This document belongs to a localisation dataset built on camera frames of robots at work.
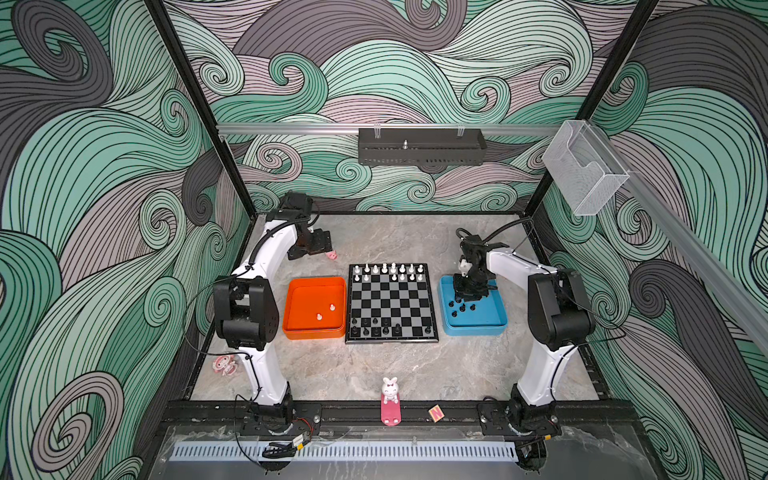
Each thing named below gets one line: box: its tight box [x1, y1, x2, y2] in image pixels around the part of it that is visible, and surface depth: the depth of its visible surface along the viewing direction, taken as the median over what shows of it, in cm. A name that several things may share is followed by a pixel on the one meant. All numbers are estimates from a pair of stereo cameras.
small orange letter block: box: [428, 404, 445, 422], surface depth 75 cm
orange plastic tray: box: [283, 277, 346, 340], surface depth 94 cm
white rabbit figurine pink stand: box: [381, 377, 401, 427], surface depth 74 cm
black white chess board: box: [345, 263, 439, 344], surface depth 94 cm
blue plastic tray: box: [438, 274, 508, 336], surface depth 93 cm
